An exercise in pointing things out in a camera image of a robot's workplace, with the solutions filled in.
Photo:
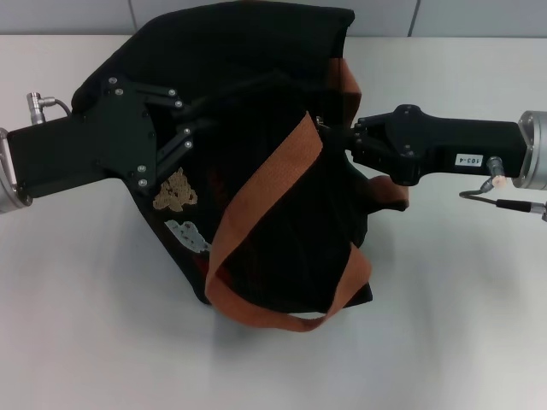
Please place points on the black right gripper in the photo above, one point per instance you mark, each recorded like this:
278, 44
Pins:
453, 143

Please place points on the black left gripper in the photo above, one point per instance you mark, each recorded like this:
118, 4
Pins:
85, 145

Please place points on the silver zipper pull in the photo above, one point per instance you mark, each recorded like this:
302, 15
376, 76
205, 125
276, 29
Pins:
321, 122

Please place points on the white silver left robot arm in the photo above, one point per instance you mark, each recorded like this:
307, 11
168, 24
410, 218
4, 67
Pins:
8, 183

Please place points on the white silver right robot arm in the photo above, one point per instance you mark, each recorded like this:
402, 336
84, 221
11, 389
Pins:
534, 149

